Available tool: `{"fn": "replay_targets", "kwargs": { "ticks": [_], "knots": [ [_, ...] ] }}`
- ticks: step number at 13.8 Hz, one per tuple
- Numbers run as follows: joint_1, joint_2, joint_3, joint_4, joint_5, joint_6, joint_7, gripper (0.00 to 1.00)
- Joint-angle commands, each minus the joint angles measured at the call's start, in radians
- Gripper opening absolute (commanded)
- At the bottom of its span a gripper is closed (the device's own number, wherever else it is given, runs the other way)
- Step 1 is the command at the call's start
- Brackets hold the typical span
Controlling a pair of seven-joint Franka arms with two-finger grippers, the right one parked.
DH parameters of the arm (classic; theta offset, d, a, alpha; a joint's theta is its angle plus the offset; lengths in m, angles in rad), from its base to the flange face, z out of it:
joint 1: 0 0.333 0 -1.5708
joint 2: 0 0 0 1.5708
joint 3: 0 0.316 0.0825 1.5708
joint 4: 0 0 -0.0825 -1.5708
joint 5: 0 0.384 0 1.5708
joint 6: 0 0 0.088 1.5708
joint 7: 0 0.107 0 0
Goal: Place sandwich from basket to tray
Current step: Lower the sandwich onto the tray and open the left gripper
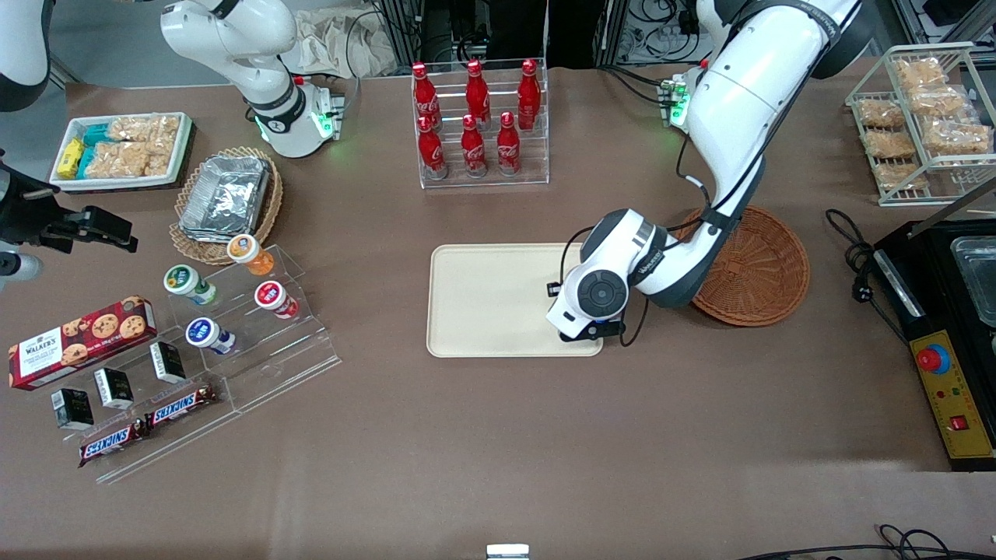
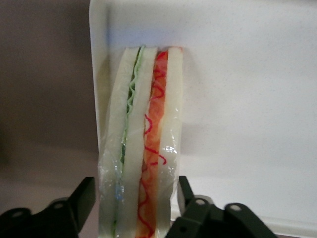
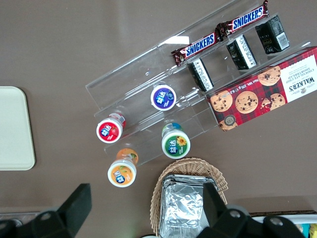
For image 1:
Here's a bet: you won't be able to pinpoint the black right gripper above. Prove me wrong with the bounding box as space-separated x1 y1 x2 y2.
0 152 140 254

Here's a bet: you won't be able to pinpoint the white rectangular snack tray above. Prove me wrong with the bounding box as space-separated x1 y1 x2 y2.
49 111 195 194

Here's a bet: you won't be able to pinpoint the beige rectangular tray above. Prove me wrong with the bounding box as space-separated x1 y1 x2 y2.
426 243 604 359

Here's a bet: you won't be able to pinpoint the light oval wicker basket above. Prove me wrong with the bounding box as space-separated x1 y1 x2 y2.
170 146 284 267

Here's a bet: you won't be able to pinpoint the brown round wicker basket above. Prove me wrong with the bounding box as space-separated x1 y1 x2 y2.
673 205 811 327

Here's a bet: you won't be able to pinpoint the clear rice cracker pack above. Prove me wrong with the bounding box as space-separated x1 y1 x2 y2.
107 115 181 145
89 140 174 180

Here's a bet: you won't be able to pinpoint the yellow snack packet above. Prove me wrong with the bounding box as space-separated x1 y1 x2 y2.
58 138 86 180

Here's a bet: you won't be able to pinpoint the green lid yogurt cup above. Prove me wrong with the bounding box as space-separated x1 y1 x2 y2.
163 264 218 306

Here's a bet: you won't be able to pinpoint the red Walkers cookie box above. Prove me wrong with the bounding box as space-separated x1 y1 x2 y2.
8 296 159 391

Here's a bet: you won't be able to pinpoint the silver foil container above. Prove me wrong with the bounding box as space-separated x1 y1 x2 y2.
178 155 272 243

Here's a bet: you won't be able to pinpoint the orange lid yogurt cup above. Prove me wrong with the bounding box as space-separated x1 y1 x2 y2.
226 233 275 278

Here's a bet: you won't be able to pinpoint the blue lid yogurt cup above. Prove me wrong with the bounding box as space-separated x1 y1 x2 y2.
184 317 237 356

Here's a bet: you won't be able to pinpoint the small black box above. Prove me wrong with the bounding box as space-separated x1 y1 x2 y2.
51 387 96 432
93 367 135 411
149 341 188 385

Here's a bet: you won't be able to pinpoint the clear acrylic bottle rack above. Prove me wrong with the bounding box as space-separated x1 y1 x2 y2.
411 58 550 190

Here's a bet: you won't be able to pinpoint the red lid yogurt cup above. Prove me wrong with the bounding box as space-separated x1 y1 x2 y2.
254 281 300 320

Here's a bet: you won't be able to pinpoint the Snickers chocolate bar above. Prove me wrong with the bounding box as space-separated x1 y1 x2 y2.
144 384 219 431
77 420 149 468

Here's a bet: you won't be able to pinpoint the red cola bottle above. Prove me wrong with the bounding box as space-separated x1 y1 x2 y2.
517 58 542 131
411 62 441 129
418 115 447 180
465 59 491 125
496 111 521 177
461 114 488 179

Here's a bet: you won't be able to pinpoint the clear acrylic snack stand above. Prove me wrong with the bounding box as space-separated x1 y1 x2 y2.
27 334 242 486

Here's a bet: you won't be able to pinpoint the clear acrylic cup stand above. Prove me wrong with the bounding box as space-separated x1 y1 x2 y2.
167 243 343 415

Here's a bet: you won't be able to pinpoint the beige crumpled cloth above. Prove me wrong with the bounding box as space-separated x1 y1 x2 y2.
282 6 398 79

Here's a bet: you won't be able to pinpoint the black countertop appliance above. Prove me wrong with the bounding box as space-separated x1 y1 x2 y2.
871 179 996 473

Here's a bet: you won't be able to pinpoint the clear bagged snack pack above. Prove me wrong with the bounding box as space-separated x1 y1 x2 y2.
875 162 930 192
895 56 949 86
859 100 907 130
921 121 994 157
909 84 973 118
865 130 916 159

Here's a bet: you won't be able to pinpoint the yellow emergency stop box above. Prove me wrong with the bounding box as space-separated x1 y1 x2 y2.
909 330 996 462

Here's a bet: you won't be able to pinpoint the clear metal-rimmed container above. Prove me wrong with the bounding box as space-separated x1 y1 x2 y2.
951 236 996 328

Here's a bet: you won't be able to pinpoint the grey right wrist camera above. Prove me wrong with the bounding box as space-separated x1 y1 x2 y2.
0 250 44 285

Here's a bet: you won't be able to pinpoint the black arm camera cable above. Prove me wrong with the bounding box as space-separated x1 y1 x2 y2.
560 0 864 348

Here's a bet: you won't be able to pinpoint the black power cable with plug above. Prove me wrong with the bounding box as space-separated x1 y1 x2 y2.
825 208 913 345

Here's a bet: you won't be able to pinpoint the white wire rack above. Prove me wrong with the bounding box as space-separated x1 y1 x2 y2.
845 43 996 207

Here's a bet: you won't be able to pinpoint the aluminium equipment frame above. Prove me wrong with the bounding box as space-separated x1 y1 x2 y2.
377 0 623 69

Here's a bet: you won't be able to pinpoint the black floor cables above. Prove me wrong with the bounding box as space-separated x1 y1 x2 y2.
735 524 996 560

